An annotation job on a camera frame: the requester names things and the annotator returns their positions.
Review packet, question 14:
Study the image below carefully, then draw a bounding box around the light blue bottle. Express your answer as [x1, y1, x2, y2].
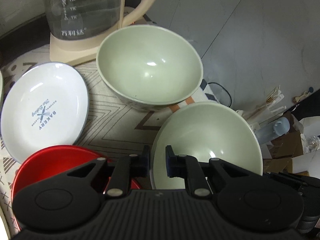
[255, 117, 290, 145]

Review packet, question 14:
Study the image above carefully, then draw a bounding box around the cardboard boxes pile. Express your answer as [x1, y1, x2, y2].
[263, 112, 319, 178]

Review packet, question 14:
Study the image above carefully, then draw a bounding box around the red plate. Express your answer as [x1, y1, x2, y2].
[11, 144, 141, 230]

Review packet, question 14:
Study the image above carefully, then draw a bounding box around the green bowl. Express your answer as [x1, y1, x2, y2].
[96, 25, 203, 111]
[150, 102, 263, 190]

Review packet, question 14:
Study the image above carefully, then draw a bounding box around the glass kettle cream handle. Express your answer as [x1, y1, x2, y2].
[43, 0, 155, 41]

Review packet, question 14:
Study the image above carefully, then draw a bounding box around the black power cable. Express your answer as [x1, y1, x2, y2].
[207, 81, 233, 108]

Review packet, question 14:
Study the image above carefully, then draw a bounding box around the white bakery plate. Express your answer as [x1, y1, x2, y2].
[1, 62, 89, 163]

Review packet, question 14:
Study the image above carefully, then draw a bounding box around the cream kettle base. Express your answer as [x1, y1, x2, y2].
[49, 13, 151, 67]

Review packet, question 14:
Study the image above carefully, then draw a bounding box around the white paper sticks bundle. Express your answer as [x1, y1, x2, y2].
[241, 86, 287, 128]

